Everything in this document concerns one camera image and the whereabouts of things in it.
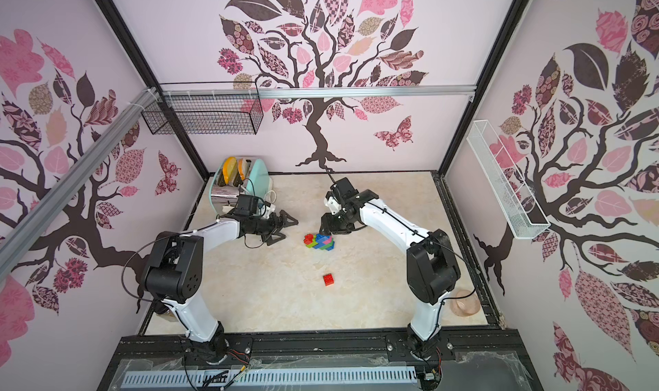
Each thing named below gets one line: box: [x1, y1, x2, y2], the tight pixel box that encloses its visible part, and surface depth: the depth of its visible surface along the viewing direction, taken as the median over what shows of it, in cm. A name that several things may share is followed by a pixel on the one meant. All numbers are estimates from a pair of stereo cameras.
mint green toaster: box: [210, 156, 274, 215], surface depth 97 cm
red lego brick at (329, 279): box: [322, 272, 335, 288], surface depth 88 cm
